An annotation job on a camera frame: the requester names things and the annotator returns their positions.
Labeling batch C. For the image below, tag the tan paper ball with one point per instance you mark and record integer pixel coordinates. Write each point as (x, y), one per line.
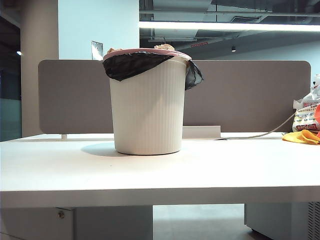
(163, 46)

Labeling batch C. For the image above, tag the white ribbed trash can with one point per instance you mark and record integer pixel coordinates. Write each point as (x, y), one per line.
(150, 112)

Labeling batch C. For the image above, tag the black plastic trash bag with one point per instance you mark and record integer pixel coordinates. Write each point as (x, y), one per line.
(130, 65)

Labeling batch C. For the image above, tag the small tan paper scrap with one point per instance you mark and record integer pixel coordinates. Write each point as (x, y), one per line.
(112, 50)

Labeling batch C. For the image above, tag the red ceiling sign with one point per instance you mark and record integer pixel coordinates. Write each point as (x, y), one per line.
(199, 45)

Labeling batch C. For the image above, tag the grey desk divider panel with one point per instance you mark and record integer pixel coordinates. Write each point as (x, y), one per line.
(75, 100)

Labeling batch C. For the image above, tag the white partition foot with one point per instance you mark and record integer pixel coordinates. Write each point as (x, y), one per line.
(64, 136)

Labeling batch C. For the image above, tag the black ceiling spot lamp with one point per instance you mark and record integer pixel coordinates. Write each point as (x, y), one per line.
(233, 48)

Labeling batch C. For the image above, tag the white desk leg panel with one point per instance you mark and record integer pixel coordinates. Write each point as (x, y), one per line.
(112, 222)

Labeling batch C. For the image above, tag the long ceiling light strip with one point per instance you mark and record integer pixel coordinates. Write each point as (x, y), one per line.
(250, 26)

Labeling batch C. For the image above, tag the round metal lock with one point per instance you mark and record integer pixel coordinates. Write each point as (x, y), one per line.
(60, 214)

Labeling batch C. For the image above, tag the yellow cloth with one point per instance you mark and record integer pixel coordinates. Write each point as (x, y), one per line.
(300, 137)

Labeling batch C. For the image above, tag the clear printed plastic package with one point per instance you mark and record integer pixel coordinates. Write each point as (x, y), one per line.
(305, 117)

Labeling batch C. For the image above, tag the orange cloth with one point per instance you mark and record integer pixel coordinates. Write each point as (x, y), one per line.
(318, 112)

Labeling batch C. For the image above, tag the white toy dog figure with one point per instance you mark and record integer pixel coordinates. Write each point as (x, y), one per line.
(317, 85)

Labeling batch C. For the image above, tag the grey wall plate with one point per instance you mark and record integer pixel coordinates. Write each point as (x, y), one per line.
(97, 50)

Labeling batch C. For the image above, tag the white pedestal cabinet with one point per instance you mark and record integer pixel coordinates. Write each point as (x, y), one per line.
(275, 217)

